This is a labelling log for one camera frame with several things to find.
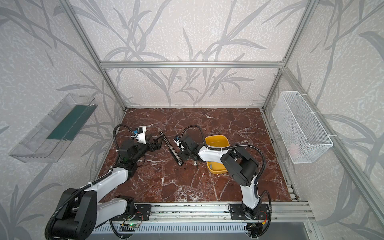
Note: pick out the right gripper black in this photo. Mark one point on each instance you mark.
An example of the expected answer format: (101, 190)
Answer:
(183, 146)

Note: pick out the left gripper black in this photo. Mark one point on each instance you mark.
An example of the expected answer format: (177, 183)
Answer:
(151, 144)

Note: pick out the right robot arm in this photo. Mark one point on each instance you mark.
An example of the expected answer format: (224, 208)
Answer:
(244, 163)

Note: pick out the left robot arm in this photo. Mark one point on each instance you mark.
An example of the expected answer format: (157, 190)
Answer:
(80, 211)

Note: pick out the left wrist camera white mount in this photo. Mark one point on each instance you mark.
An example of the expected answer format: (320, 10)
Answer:
(140, 134)

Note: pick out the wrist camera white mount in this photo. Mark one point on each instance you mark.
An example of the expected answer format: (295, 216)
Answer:
(140, 134)
(177, 140)

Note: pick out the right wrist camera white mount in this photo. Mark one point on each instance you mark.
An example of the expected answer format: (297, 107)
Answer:
(177, 140)

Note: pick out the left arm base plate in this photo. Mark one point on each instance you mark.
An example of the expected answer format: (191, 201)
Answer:
(141, 213)

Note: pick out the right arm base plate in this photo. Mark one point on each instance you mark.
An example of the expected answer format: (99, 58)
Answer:
(241, 212)

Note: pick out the clear acrylic wall shelf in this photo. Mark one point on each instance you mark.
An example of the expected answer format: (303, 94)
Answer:
(48, 141)

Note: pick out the white wire mesh basket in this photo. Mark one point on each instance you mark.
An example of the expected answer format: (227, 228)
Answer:
(303, 135)

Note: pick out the aluminium front rail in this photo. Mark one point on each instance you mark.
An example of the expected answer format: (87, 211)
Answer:
(221, 212)

